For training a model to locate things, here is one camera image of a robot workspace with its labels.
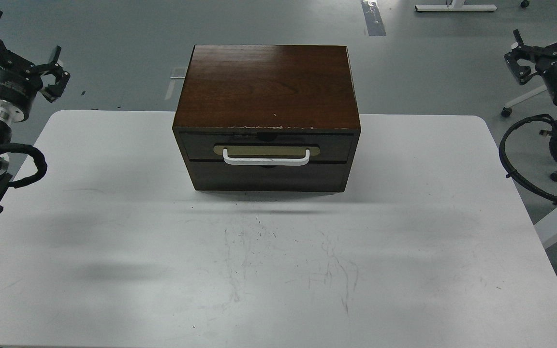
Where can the wooden drawer with white handle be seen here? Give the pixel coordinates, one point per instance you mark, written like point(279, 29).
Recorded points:
point(322, 147)

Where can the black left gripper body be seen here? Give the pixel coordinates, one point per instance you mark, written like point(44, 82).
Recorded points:
point(19, 86)

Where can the white stand base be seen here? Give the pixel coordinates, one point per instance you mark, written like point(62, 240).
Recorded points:
point(454, 6)

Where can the grey floor tape strip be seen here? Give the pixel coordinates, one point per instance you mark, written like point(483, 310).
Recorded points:
point(373, 20)

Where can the dark wooden cabinet box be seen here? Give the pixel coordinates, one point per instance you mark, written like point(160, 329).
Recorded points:
point(268, 89)

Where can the white wheeled stand leg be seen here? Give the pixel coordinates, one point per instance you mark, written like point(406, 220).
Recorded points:
point(507, 107)

